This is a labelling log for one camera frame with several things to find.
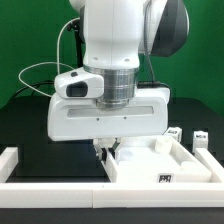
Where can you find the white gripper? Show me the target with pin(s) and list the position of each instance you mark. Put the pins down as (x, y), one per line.
(80, 119)

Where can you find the white square tabletop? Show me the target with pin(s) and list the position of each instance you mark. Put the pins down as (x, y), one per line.
(154, 159)

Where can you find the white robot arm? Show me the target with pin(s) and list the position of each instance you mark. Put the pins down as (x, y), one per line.
(103, 100)

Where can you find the white U-shaped obstacle fence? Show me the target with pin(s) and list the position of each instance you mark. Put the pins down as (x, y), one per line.
(108, 195)

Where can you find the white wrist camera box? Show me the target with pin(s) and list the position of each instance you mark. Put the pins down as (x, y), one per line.
(79, 84)

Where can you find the black camera stand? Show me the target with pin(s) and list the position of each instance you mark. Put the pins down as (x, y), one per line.
(75, 25)

